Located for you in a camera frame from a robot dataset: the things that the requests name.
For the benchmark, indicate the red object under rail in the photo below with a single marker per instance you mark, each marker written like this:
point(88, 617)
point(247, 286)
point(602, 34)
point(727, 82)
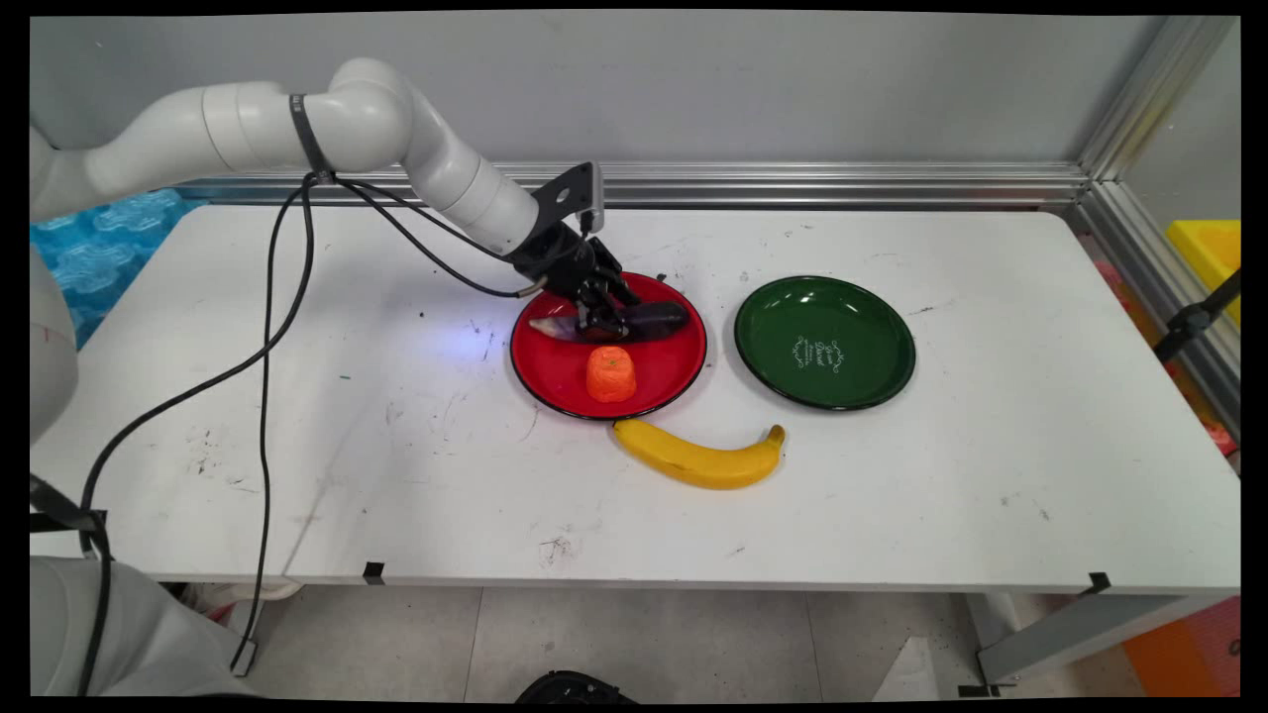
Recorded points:
point(1220, 438)

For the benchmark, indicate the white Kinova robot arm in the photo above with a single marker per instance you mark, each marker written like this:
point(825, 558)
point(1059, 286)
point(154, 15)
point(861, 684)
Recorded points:
point(248, 124)

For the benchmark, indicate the orange box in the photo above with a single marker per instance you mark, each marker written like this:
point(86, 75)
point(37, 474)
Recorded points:
point(1189, 654)

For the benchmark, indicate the black round object on floor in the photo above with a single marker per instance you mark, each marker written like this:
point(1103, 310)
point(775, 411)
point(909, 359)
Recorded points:
point(573, 688)

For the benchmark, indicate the blue foam mat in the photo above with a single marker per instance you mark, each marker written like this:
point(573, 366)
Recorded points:
point(99, 248)

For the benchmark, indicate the orange toy fruit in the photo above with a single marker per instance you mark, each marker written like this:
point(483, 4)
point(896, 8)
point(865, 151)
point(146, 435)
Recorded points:
point(611, 376)

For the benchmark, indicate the green round plate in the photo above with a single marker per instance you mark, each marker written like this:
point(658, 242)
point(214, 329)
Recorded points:
point(852, 327)

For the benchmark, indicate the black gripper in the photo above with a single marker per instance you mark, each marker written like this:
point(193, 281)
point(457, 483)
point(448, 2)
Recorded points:
point(557, 259)

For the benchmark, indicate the grey metal table leg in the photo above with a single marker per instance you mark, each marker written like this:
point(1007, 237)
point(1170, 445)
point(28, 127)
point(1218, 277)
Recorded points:
point(1070, 634)

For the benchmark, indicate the red round plate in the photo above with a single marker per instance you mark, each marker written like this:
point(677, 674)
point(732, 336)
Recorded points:
point(664, 371)

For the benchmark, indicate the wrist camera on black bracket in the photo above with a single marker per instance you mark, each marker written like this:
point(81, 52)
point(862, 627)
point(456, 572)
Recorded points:
point(575, 196)

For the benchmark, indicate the black table edge clip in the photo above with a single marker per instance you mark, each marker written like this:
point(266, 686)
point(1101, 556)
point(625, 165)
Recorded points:
point(1099, 582)
point(373, 571)

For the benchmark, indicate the upright aluminium frame post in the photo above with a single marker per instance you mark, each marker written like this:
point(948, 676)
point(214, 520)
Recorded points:
point(1154, 94)

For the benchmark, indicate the yellow plastic box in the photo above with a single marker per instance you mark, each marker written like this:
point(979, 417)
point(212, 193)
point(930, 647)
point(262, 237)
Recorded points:
point(1211, 253)

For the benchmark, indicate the side aluminium frame rail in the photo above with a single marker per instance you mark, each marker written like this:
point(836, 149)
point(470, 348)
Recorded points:
point(1149, 267)

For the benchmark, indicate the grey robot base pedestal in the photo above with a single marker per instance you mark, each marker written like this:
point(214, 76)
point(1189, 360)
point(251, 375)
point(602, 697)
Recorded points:
point(139, 634)

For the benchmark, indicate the yellow toy banana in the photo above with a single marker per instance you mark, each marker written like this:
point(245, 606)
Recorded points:
point(693, 462)

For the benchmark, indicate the purple toy eggplant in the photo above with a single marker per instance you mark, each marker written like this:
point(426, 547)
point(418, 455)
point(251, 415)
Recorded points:
point(659, 319)

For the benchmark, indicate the white table leg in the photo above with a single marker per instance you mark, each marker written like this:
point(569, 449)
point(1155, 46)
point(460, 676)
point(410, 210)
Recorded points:
point(248, 634)

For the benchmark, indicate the horizontal aluminium frame rail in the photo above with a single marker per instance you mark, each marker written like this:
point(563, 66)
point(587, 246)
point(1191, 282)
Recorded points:
point(792, 183)

